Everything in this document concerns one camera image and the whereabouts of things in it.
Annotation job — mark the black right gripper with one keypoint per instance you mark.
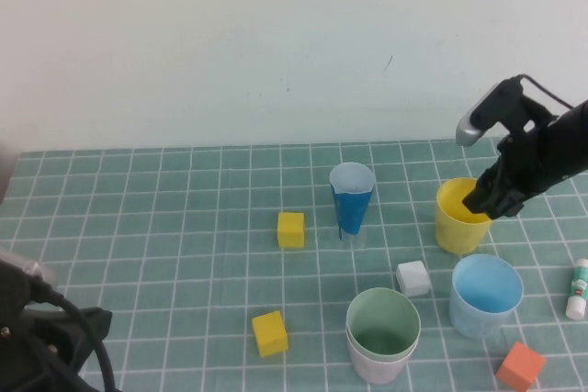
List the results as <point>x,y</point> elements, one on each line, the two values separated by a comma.
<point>528,167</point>

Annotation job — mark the white green glue stick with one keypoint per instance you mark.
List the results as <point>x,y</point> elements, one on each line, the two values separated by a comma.
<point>577,291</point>

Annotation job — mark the green plastic cup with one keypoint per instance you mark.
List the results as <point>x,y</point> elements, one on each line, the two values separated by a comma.
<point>381,341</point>

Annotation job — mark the white foam cube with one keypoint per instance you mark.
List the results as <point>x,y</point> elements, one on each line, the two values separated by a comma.
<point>414,279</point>

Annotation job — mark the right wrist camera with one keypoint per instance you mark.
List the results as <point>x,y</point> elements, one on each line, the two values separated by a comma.
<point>487,107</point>

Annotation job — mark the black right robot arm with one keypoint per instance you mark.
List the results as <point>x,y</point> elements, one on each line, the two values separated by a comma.
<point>574,144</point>

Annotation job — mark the orange foam cube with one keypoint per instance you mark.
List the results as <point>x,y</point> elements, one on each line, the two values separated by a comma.
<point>520,367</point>

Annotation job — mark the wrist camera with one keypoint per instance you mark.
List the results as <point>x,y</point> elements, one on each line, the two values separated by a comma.
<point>27,268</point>
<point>487,107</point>

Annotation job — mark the pink plastic cup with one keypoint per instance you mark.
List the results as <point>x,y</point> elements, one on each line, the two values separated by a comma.
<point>376,372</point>

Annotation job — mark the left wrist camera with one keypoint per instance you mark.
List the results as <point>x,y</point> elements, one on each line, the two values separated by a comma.
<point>27,268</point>

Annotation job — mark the yellow plastic cup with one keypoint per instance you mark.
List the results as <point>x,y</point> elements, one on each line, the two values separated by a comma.
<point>452,236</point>

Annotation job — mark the blue paper cone cup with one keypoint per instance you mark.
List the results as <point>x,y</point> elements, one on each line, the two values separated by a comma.
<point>352,208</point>

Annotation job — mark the light blue plastic cup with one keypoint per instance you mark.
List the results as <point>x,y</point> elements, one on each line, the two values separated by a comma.
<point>474,324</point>

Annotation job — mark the green checkered tablecloth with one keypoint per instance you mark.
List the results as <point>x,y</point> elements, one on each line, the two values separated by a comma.
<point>184,227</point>

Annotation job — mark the clear plastic cone stand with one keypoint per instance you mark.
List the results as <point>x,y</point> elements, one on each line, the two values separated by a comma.
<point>357,241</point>

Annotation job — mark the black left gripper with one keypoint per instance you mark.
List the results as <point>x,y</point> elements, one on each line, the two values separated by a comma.
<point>27,355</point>

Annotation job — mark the yellow foam cube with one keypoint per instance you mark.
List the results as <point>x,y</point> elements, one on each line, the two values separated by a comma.
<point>271,335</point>
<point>290,227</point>

